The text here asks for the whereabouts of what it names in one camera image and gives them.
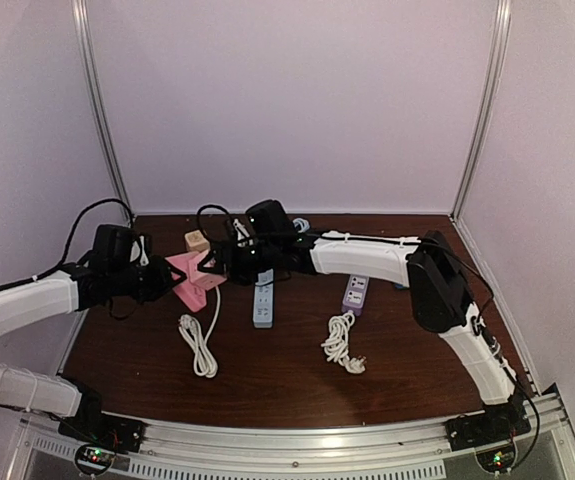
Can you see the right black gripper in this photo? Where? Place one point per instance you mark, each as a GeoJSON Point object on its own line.
{"type": "Point", "coordinates": [240, 274]}

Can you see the aluminium front rail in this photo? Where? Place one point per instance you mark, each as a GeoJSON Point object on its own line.
{"type": "Point", "coordinates": [408, 450]}

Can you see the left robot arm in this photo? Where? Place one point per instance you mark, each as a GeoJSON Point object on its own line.
{"type": "Point", "coordinates": [70, 288]}

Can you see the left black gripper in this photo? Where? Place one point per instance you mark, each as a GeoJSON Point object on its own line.
{"type": "Point", "coordinates": [159, 278]}

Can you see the right aluminium post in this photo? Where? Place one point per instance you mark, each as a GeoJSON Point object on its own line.
{"type": "Point", "coordinates": [496, 60]}

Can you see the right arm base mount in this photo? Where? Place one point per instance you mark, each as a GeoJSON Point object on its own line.
{"type": "Point", "coordinates": [496, 423]}

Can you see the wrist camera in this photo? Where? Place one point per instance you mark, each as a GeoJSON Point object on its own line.
{"type": "Point", "coordinates": [116, 248]}
{"type": "Point", "coordinates": [269, 217]}

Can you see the pink triangular power strip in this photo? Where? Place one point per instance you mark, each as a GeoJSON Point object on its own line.
{"type": "Point", "coordinates": [192, 291]}

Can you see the aluminium post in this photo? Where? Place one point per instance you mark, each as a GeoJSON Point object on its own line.
{"type": "Point", "coordinates": [90, 70]}
{"type": "Point", "coordinates": [496, 60]}

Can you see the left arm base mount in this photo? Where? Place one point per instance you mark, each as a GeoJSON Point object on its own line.
{"type": "Point", "coordinates": [90, 424]}

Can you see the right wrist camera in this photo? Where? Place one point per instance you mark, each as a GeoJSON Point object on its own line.
{"type": "Point", "coordinates": [269, 217]}

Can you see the purple power strip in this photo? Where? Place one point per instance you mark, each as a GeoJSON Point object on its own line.
{"type": "Point", "coordinates": [355, 295]}

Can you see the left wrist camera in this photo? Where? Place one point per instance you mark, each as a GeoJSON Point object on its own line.
{"type": "Point", "coordinates": [116, 248]}

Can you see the light blue power strip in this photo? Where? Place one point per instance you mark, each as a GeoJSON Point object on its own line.
{"type": "Point", "coordinates": [263, 309]}

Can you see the left aluminium post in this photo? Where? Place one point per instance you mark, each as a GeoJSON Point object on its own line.
{"type": "Point", "coordinates": [90, 70]}

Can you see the beige cube charger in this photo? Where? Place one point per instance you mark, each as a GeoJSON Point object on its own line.
{"type": "Point", "coordinates": [195, 241]}

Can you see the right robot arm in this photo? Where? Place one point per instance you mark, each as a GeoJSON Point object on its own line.
{"type": "Point", "coordinates": [441, 298]}

